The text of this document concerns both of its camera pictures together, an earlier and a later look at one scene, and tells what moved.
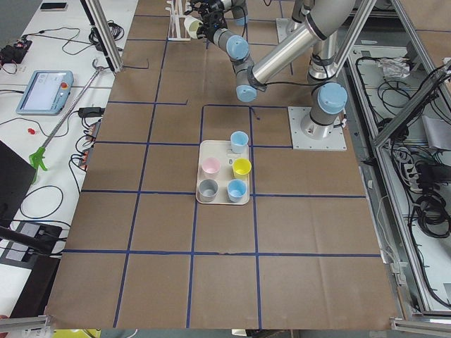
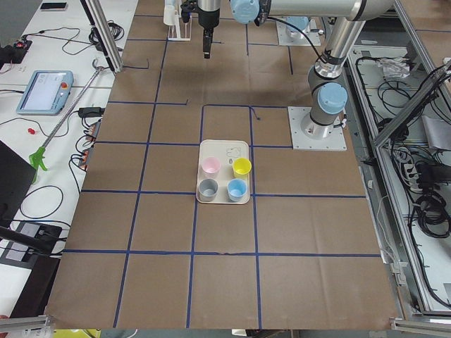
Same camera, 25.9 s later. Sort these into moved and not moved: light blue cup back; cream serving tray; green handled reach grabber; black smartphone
Moved: light blue cup back
Not moved: green handled reach grabber; cream serving tray; black smartphone
